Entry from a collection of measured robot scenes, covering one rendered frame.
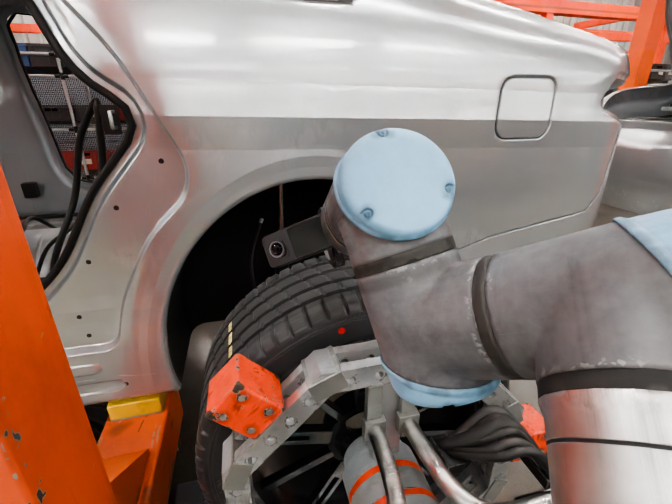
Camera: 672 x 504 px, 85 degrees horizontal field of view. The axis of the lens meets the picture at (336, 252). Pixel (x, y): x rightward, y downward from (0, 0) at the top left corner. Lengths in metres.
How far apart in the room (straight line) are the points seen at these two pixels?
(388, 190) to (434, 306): 0.09
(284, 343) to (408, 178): 0.41
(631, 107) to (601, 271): 3.95
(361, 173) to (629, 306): 0.17
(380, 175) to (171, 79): 0.66
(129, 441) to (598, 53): 1.57
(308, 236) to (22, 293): 0.35
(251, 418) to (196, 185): 0.52
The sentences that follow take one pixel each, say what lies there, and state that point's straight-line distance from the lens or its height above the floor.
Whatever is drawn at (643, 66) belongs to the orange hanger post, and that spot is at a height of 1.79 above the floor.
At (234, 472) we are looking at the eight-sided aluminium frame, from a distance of 0.67.
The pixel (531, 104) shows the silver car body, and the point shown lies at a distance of 1.15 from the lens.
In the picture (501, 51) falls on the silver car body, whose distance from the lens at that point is 1.09.
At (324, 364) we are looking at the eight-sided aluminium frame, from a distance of 0.58.
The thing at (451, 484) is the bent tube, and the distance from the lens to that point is 0.60.
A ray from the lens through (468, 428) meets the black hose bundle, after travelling 0.67.
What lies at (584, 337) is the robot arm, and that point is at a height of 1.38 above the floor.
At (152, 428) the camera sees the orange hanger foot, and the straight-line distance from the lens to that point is 1.19.
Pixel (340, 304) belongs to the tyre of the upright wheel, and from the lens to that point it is 0.62.
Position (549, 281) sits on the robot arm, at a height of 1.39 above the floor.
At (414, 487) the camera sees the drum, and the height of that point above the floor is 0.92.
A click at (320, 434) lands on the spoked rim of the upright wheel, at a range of 0.81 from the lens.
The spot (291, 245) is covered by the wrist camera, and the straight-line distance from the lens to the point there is 0.48.
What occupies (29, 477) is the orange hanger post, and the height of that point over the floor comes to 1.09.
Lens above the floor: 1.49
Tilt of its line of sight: 22 degrees down
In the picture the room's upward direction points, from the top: straight up
